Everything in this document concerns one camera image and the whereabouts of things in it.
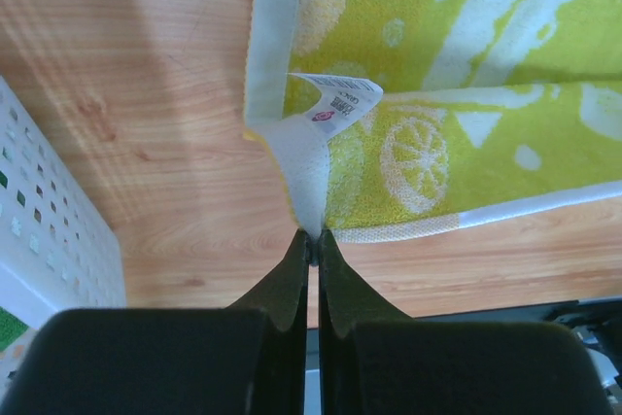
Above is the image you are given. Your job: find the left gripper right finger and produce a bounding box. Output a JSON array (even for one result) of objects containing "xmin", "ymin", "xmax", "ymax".
[{"xmin": 316, "ymin": 231, "xmax": 612, "ymax": 414}]

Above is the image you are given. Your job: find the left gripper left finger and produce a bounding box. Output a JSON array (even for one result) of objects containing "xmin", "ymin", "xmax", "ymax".
[{"xmin": 9, "ymin": 232, "xmax": 310, "ymax": 414}]

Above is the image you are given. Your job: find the green dinosaur pattern towel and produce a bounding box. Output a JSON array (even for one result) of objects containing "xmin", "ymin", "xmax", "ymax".
[{"xmin": 0, "ymin": 308, "xmax": 29, "ymax": 352}]

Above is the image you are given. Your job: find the lime yellow towel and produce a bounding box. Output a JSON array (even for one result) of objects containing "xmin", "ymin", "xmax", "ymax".
[{"xmin": 244, "ymin": 0, "xmax": 621, "ymax": 243}]

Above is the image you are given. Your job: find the white perforated plastic basket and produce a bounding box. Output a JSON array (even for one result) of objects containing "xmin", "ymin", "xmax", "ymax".
[{"xmin": 0, "ymin": 83, "xmax": 126, "ymax": 329}]

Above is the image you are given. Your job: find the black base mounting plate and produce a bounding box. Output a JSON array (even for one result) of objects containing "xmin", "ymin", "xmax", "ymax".
[{"xmin": 418, "ymin": 295, "xmax": 621, "ymax": 333}]

